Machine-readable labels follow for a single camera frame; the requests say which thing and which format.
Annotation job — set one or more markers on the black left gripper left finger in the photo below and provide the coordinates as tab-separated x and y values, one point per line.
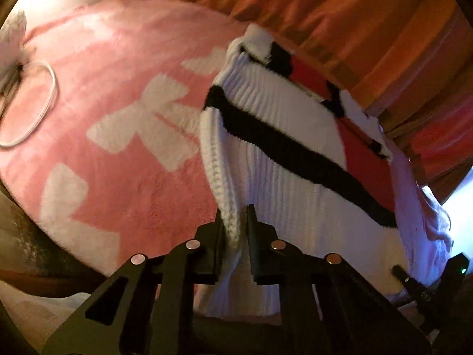
146	306

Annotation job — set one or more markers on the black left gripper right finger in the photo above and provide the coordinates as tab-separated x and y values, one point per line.
326	306

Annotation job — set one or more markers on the white red black knit sweater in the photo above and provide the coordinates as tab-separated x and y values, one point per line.
268	138

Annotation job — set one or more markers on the pink blanket with white bows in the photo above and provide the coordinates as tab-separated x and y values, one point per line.
116	167

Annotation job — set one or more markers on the orange pink curtain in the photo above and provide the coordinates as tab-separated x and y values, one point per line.
407	62

